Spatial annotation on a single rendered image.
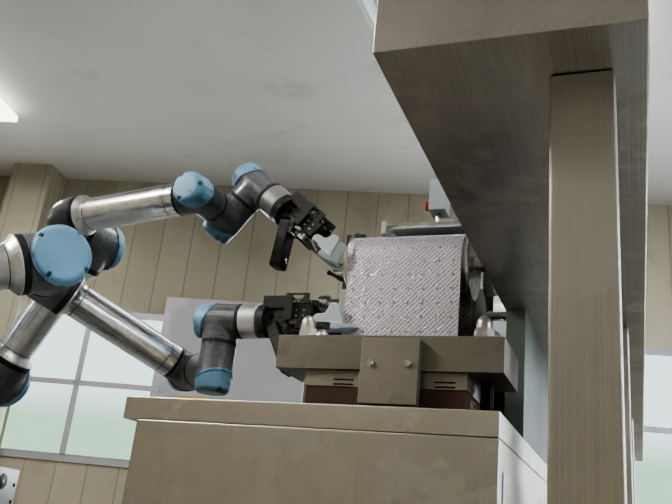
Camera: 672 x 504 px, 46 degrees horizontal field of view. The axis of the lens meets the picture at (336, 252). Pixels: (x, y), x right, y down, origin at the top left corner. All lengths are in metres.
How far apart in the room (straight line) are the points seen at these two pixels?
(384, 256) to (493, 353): 0.41
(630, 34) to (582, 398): 0.32
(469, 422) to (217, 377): 0.62
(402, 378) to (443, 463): 0.16
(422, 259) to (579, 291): 0.90
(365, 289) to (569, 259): 0.92
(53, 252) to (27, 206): 4.55
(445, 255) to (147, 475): 0.69
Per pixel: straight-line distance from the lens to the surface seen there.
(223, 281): 5.60
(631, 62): 0.80
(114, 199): 1.85
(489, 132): 0.91
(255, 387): 5.30
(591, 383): 0.69
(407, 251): 1.61
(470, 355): 1.31
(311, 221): 1.73
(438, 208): 2.28
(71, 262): 1.55
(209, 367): 1.66
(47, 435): 5.74
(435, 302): 1.56
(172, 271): 5.73
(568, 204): 0.74
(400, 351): 1.31
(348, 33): 4.06
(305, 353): 1.39
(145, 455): 1.43
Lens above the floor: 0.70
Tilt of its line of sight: 20 degrees up
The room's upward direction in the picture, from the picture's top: 6 degrees clockwise
